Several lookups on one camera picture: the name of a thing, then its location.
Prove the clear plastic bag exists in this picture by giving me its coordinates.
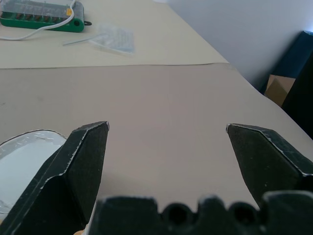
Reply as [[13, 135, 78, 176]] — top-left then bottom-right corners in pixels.
[[88, 22, 136, 55]]

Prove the dark teal partition panel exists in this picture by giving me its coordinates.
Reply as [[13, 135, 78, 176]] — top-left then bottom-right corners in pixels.
[[258, 30, 313, 95]]

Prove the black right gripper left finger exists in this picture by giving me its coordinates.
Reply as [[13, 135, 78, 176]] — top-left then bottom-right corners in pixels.
[[0, 120, 110, 235]]

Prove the white cable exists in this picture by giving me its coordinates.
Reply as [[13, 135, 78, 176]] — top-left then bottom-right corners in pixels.
[[0, 0, 77, 41]]

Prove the cream table mat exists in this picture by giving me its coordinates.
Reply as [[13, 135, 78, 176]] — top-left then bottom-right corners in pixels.
[[0, 0, 230, 70]]

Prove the brown cardboard box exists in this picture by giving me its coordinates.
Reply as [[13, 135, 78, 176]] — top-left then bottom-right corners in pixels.
[[264, 74, 297, 107]]

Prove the green screwdriver bit case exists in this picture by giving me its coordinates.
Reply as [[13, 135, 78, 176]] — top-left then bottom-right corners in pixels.
[[0, 0, 93, 33]]

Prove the clear plastic straw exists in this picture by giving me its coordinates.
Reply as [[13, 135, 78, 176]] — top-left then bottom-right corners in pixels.
[[62, 35, 98, 47]]

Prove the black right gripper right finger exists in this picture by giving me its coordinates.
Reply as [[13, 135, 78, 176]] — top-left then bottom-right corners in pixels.
[[225, 123, 313, 211]]

